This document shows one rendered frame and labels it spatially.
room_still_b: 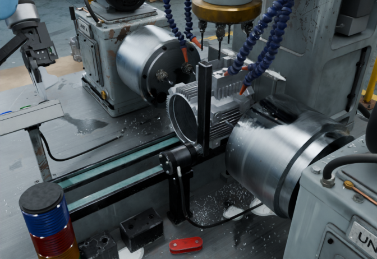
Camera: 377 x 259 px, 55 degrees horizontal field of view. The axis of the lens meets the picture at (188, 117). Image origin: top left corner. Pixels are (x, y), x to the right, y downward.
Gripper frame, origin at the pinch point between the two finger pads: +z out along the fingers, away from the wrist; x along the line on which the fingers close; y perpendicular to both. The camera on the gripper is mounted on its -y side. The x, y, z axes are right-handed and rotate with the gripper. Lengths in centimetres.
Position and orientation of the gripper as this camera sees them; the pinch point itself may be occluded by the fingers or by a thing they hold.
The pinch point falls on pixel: (41, 96)
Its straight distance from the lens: 109.5
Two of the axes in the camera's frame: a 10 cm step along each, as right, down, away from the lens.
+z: 3.1, 9.5, 0.9
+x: -4.8, 0.7, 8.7
